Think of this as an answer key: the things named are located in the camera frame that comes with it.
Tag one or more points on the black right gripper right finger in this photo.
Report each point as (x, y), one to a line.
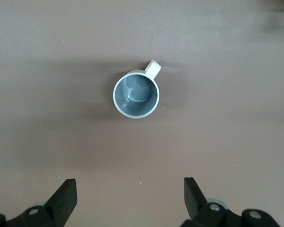
(195, 201)

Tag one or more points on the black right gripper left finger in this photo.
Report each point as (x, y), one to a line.
(59, 201)

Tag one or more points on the white ribbed mug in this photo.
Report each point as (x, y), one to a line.
(137, 94)

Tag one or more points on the brown table cover mat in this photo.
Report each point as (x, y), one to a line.
(38, 47)

